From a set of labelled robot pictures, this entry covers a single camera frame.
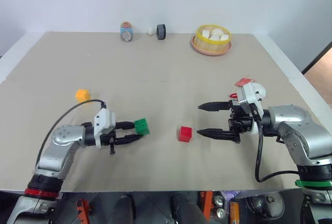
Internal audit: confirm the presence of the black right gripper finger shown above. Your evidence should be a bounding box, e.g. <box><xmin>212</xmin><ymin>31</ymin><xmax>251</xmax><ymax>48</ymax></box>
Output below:
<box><xmin>197</xmin><ymin>128</ymin><xmax>236</xmax><ymax>142</ymax></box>
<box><xmin>198</xmin><ymin>100</ymin><xmax>233</xmax><ymax>113</ymax></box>

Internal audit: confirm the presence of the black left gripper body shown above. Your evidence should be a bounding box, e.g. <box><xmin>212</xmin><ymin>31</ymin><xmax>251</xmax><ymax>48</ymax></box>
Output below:
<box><xmin>100</xmin><ymin>121</ymin><xmax>126</xmax><ymax>156</ymax></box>

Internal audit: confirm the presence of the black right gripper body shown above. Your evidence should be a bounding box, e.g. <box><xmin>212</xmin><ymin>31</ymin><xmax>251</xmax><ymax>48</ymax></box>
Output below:
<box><xmin>228</xmin><ymin>99</ymin><xmax>254</xmax><ymax>145</ymax></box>

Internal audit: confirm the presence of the green toy cube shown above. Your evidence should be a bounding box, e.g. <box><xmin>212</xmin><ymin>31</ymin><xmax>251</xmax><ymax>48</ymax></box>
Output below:
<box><xmin>134</xmin><ymin>118</ymin><xmax>151</xmax><ymax>136</ymax></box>

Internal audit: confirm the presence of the red toy cube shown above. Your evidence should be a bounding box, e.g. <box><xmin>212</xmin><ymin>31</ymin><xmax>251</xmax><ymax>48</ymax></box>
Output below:
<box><xmin>177</xmin><ymin>125</ymin><xmax>193</xmax><ymax>143</ymax></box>

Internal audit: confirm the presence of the yellow toy cube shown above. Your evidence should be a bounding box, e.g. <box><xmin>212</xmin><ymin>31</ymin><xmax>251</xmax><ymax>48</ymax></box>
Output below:
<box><xmin>75</xmin><ymin>88</ymin><xmax>92</xmax><ymax>103</ymax></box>

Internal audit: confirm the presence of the beige table mat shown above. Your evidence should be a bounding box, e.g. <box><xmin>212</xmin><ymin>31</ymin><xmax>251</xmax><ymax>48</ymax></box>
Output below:
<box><xmin>0</xmin><ymin>31</ymin><xmax>324</xmax><ymax>192</ymax></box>

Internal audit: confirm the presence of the pink plate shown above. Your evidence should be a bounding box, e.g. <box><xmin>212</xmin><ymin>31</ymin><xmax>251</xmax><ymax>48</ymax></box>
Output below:
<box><xmin>191</xmin><ymin>34</ymin><xmax>233</xmax><ymax>57</ymax></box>

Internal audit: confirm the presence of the yellow round basket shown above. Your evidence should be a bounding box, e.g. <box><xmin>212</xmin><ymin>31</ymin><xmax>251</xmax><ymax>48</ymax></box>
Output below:
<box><xmin>195</xmin><ymin>24</ymin><xmax>232</xmax><ymax>53</ymax></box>

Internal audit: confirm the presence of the purple packet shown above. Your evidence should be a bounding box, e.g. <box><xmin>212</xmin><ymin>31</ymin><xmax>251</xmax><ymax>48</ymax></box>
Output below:
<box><xmin>222</xmin><ymin>190</ymin><xmax>241</xmax><ymax>202</ymax></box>

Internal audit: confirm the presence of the dark rounded shape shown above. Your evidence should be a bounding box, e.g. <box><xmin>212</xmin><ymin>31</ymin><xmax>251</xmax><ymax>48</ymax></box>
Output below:
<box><xmin>108</xmin><ymin>194</ymin><xmax>136</xmax><ymax>224</ymax></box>
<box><xmin>172</xmin><ymin>192</ymin><xmax>209</xmax><ymax>224</ymax></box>

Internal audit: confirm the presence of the orange clamp tool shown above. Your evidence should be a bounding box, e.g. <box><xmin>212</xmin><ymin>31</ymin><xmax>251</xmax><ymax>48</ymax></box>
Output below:
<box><xmin>199</xmin><ymin>190</ymin><xmax>214</xmax><ymax>222</ymax></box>
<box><xmin>75</xmin><ymin>199</ymin><xmax>91</xmax><ymax>222</ymax></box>

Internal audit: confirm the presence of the black round device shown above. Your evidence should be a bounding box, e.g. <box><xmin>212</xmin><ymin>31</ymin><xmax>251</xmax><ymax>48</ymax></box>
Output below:
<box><xmin>244</xmin><ymin>190</ymin><xmax>286</xmax><ymax>221</ymax></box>

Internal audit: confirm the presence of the black tape roll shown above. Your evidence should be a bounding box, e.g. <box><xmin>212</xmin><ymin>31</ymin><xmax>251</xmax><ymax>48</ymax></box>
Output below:
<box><xmin>156</xmin><ymin>24</ymin><xmax>167</xmax><ymax>40</ymax></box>

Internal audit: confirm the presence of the printed tin can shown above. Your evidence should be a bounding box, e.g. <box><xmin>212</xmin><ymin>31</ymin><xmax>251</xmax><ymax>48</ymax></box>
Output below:
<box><xmin>119</xmin><ymin>21</ymin><xmax>134</xmax><ymax>43</ymax></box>

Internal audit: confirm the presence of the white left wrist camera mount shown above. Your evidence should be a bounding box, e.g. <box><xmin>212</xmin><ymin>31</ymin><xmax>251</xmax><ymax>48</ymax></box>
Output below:
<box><xmin>93</xmin><ymin>108</ymin><xmax>117</xmax><ymax>148</ymax></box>

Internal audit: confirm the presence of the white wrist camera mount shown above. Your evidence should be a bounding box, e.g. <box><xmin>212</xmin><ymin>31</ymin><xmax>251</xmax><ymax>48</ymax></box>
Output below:
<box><xmin>238</xmin><ymin>81</ymin><xmax>267</xmax><ymax>134</ymax></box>
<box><xmin>93</xmin><ymin>108</ymin><xmax>117</xmax><ymax>148</ymax></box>

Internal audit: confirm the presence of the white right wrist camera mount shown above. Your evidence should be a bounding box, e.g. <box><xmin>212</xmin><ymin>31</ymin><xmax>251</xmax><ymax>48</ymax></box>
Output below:
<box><xmin>238</xmin><ymin>81</ymin><xmax>267</xmax><ymax>134</ymax></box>

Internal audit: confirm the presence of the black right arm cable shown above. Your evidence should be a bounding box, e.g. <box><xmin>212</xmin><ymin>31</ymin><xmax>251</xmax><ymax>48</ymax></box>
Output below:
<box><xmin>250</xmin><ymin>104</ymin><xmax>300</xmax><ymax>183</ymax></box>

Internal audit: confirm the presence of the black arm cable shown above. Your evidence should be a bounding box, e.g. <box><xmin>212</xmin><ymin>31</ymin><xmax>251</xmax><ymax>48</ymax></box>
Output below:
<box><xmin>250</xmin><ymin>104</ymin><xmax>300</xmax><ymax>183</ymax></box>
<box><xmin>35</xmin><ymin>100</ymin><xmax>107</xmax><ymax>167</ymax></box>

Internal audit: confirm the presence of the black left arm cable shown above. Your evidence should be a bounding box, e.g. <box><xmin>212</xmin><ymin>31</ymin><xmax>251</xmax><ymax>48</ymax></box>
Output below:
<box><xmin>35</xmin><ymin>100</ymin><xmax>107</xmax><ymax>167</ymax></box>

